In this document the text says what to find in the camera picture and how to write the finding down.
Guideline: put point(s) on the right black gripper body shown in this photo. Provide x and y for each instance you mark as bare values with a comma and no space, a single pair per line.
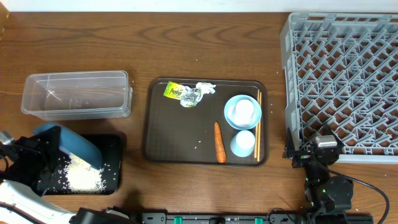
301,158

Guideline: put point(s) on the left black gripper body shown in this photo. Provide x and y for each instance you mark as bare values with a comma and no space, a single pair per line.
31,166

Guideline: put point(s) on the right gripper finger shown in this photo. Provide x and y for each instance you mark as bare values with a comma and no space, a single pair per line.
326,130
289,150

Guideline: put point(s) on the dark blue plate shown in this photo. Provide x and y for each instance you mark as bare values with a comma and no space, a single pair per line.
73,143

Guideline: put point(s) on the pile of white rice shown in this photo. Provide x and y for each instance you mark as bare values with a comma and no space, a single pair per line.
82,177

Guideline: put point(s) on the yellow foil snack wrapper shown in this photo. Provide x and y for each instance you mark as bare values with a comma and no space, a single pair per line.
188,97

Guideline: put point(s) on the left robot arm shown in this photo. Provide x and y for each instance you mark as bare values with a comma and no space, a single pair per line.
20,199

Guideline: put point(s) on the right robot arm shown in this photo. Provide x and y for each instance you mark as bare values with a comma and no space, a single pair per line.
329,196

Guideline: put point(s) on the grey dishwasher rack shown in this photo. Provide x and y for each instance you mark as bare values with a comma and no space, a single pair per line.
341,70

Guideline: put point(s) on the wooden chopstick right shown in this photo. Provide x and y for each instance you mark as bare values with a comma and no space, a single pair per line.
259,129

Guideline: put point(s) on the light blue cup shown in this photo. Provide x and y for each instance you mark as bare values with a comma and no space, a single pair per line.
242,145

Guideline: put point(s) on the black plastic tray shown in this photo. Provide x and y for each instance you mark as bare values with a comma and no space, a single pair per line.
111,149

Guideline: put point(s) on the white cup in bowl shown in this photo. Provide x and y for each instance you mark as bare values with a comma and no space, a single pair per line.
244,110

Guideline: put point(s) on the clear plastic bin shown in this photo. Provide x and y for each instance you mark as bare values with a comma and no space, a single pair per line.
77,95

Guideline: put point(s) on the orange carrot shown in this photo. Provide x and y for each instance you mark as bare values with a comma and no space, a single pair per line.
219,146

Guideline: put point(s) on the light blue bowl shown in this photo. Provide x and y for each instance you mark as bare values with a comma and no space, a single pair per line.
229,111

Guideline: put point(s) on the dark brown serving tray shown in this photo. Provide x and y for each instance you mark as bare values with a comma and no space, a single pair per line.
176,134

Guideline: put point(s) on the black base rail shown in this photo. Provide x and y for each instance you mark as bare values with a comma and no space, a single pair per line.
272,218

